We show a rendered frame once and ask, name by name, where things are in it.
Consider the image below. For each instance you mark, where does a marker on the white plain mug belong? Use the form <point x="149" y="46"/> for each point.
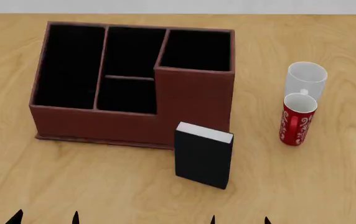
<point x="305" y="79"/>

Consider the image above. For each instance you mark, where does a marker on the black hardcover book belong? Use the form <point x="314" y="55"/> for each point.
<point x="201" y="161"/>

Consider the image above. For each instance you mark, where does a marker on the red patterned mug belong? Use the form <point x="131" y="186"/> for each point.
<point x="296" y="121"/>

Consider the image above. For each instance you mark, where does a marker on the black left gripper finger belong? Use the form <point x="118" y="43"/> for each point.
<point x="76" y="219"/>
<point x="15" y="219"/>

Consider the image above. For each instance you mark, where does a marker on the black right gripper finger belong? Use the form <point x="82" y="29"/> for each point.
<point x="267" y="221"/>
<point x="213" y="220"/>

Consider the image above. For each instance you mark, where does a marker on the brown leather desk caddy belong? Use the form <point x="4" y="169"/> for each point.
<point x="193" y="98"/>

